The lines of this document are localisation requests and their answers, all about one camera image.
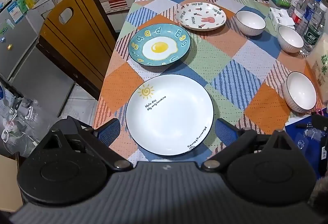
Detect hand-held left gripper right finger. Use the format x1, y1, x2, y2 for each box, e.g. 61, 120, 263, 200
201, 118, 298, 172

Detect white plate with bunny print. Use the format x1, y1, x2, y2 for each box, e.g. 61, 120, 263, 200
175, 2, 227, 31

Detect blue plate with fried egg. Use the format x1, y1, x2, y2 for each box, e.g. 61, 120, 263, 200
128, 23, 191, 67

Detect brown cardboard box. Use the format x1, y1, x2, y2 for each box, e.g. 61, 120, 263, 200
0, 155, 24, 213

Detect water bottle with green label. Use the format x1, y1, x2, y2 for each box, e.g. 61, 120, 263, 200
300, 2, 328, 56

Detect wooden chair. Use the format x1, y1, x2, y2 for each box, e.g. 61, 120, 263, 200
35, 0, 119, 117

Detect white printed sack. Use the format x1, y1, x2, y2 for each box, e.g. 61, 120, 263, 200
0, 80, 14, 122

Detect water bottle with red label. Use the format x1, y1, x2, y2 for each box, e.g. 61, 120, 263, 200
292, 0, 311, 30

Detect white plate with sun print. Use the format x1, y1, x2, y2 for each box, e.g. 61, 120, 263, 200
125, 74, 214, 156

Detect clear bag of rice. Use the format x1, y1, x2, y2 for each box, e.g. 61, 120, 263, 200
305, 33, 328, 87

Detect white ribbed bowl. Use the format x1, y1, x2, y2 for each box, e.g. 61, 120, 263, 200
278, 26, 304, 53
235, 10, 266, 36
282, 71, 318, 113

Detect colourful patchwork tablecloth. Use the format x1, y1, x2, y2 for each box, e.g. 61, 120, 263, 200
92, 0, 326, 163

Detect silver refrigerator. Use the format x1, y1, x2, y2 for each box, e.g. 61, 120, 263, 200
0, 0, 76, 122

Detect blue bag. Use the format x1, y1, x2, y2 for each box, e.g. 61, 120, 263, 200
284, 107, 328, 179

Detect water bottle with blue cap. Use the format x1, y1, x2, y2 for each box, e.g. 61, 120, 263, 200
298, 0, 322, 35

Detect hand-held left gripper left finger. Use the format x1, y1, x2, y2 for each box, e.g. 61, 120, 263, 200
38, 116, 132, 170

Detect clear plastic bag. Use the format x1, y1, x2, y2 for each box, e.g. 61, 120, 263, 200
0, 119, 28, 153

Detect white tissue box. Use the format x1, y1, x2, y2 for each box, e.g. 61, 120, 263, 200
269, 7, 296, 33

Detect clear plastic packaging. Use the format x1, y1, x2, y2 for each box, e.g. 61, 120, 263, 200
297, 128, 323, 153

